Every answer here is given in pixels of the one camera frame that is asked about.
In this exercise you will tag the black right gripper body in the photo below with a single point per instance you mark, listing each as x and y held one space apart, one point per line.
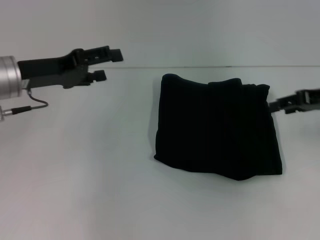
310 100

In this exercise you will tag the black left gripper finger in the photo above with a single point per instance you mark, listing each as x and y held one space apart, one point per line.
105 54
98 76

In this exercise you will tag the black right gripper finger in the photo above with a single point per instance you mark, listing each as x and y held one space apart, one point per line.
282 103
293 110

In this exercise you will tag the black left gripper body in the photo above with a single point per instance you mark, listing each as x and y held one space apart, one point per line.
55 71

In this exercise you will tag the black t-shirt with FREE print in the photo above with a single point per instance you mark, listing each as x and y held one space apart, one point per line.
217 130

